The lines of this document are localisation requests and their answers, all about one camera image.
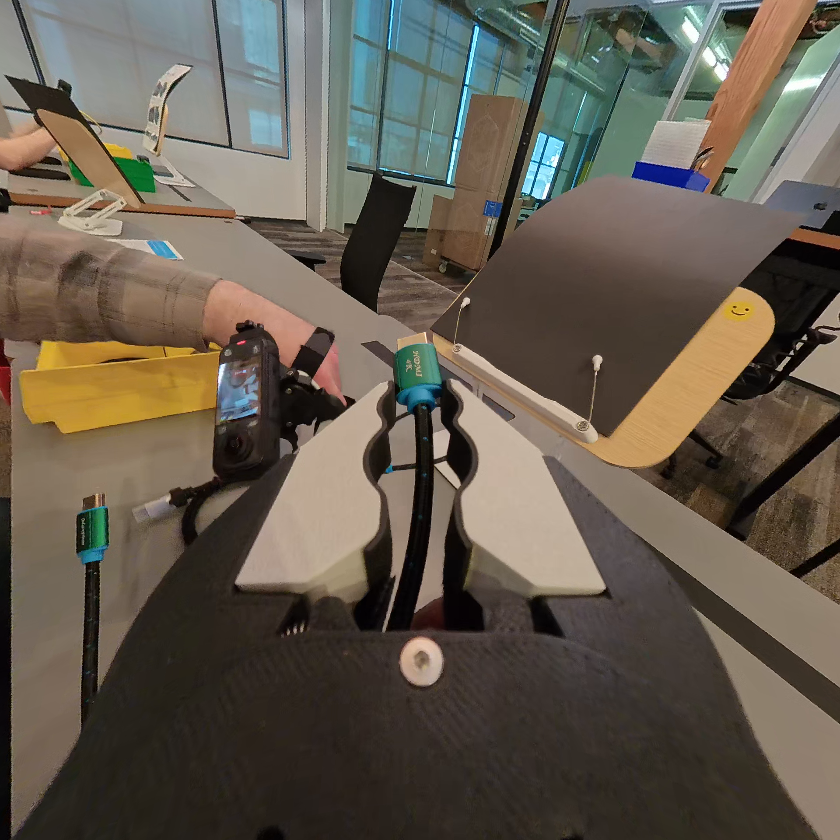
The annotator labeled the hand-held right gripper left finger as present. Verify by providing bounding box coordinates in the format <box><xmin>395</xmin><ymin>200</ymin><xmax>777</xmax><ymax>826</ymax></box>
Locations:
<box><xmin>237</xmin><ymin>388</ymin><xmax>395</xmax><ymax>599</ymax></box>

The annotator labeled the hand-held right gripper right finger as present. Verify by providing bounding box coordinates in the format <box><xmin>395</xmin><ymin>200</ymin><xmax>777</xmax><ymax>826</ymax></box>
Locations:
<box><xmin>447</xmin><ymin>388</ymin><xmax>607</xmax><ymax>599</ymax></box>

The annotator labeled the person's left forearm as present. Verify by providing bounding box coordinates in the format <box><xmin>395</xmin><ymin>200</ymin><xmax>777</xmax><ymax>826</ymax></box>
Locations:
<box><xmin>0</xmin><ymin>217</ymin><xmax>224</xmax><ymax>349</ymax></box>

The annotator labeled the person's left hand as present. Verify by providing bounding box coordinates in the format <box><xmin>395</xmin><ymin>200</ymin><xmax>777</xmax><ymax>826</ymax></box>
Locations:
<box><xmin>204</xmin><ymin>279</ymin><xmax>346</xmax><ymax>401</ymax></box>

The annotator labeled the yellow plastic bin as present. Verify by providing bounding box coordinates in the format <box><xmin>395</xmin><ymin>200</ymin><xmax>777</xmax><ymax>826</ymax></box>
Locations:
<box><xmin>20</xmin><ymin>339</ymin><xmax>224</xmax><ymax>434</ymax></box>

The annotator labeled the white paper with blue print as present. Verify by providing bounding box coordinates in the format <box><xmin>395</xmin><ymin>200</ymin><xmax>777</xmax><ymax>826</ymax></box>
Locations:
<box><xmin>108</xmin><ymin>237</ymin><xmax>185</xmax><ymax>261</ymax></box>

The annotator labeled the black office chair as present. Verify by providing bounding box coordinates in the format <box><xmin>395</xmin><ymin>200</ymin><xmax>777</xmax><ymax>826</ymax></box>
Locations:
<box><xmin>339</xmin><ymin>174</ymin><xmax>418</xmax><ymax>313</ymax></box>

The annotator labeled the wooden board with black surface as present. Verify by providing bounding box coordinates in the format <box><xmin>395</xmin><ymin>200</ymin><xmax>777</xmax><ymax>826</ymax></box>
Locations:
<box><xmin>431</xmin><ymin>178</ymin><xmax>804</xmax><ymax>469</ymax></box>
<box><xmin>7</xmin><ymin>77</ymin><xmax>145</xmax><ymax>211</ymax></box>

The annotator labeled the green plastic bin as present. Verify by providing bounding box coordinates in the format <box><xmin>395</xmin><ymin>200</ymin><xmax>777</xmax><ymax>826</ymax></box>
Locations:
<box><xmin>69</xmin><ymin>142</ymin><xmax>158</xmax><ymax>194</ymax></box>

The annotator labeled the blue plastic bin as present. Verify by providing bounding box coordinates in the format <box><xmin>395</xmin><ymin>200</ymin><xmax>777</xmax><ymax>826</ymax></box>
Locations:
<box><xmin>633</xmin><ymin>161</ymin><xmax>711</xmax><ymax>193</ymax></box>

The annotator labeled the black pole with round base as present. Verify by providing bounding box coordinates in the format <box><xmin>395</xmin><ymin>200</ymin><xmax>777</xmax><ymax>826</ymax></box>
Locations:
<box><xmin>486</xmin><ymin>0</ymin><xmax>573</xmax><ymax>259</ymax></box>

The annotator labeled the wooden table with black legs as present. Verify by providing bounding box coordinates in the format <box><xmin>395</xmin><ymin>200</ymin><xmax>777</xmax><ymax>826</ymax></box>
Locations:
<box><xmin>726</xmin><ymin>224</ymin><xmax>840</xmax><ymax>578</ymax></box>

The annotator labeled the wooden ceiling beam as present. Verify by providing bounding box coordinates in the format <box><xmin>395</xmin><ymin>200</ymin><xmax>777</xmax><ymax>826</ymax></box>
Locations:
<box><xmin>696</xmin><ymin>0</ymin><xmax>817</xmax><ymax>185</ymax></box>

